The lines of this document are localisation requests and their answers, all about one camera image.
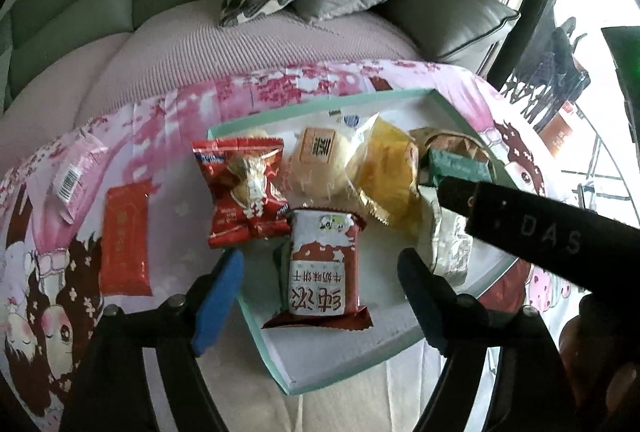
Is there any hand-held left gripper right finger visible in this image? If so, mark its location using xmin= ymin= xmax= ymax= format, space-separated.
xmin=396 ymin=248 xmax=571 ymax=432

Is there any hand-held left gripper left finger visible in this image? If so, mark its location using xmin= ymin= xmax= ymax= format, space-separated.
xmin=60 ymin=248 xmax=246 ymax=432

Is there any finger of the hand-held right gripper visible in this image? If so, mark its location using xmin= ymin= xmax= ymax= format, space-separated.
xmin=436 ymin=176 xmax=483 ymax=225

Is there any dark green snack packet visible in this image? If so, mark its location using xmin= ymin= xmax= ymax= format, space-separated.
xmin=420 ymin=148 xmax=493 ymax=188

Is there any silver green snack packet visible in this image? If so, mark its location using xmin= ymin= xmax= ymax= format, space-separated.
xmin=420 ymin=184 xmax=473 ymax=285

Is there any yellow cake packet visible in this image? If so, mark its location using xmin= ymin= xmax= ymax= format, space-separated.
xmin=350 ymin=117 xmax=426 ymax=228

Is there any red candy packet clear window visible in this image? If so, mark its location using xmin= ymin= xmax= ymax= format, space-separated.
xmin=192 ymin=137 xmax=292 ymax=250

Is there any brown red biscuit packet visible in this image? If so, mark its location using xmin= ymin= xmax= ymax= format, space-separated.
xmin=261 ymin=208 xmax=373 ymax=330

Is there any white box with teal edge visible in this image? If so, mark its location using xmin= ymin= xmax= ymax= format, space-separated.
xmin=207 ymin=88 xmax=518 ymax=397

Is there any round steamed cake clear packet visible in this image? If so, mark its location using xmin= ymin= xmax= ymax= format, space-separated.
xmin=280 ymin=109 xmax=381 ymax=200

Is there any person's right hand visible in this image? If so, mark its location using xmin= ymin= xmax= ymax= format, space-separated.
xmin=557 ymin=312 xmax=640 ymax=432

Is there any pink cartoon printed blanket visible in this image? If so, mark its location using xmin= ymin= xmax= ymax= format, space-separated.
xmin=0 ymin=62 xmax=601 ymax=432

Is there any flat red snack packet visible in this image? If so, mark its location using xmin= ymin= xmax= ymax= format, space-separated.
xmin=100 ymin=179 xmax=156 ymax=297

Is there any grey leather cushion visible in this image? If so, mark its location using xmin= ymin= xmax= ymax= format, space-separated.
xmin=380 ymin=0 xmax=522 ymax=64

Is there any black chair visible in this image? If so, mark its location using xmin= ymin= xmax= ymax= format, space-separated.
xmin=530 ymin=17 xmax=591 ymax=88

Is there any green board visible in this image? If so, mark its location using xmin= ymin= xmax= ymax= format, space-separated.
xmin=600 ymin=26 xmax=640 ymax=113

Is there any pink snack packet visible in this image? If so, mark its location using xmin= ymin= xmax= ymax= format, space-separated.
xmin=27 ymin=129 xmax=108 ymax=224

